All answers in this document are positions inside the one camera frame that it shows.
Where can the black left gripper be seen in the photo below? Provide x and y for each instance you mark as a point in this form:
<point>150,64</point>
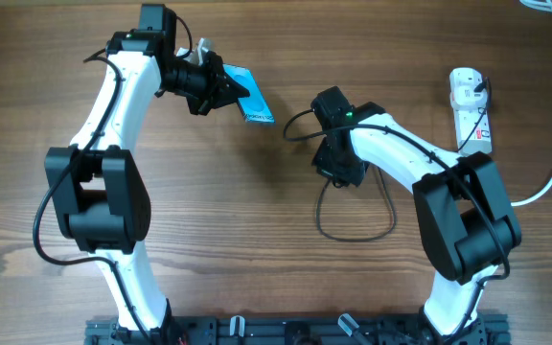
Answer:
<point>217,94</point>

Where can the white power strip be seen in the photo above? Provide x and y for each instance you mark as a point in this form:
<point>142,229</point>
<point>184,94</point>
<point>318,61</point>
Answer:
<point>472,127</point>

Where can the white USB charger adapter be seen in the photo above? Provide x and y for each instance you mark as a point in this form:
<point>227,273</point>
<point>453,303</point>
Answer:
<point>468,96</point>

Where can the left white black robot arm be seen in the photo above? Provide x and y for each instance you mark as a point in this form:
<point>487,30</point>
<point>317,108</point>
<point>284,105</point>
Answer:
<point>97,208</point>

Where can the blue Galaxy smartphone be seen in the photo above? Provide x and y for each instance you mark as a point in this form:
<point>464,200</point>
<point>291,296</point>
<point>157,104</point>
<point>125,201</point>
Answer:
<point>254,108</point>

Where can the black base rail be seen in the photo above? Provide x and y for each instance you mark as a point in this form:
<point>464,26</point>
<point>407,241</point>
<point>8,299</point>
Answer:
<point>295,330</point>

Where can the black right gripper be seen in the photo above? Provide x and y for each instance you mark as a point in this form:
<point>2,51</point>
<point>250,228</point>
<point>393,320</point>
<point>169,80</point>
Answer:
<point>319,160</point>

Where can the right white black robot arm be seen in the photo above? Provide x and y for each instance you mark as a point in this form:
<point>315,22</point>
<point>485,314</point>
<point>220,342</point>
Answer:
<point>467,223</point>

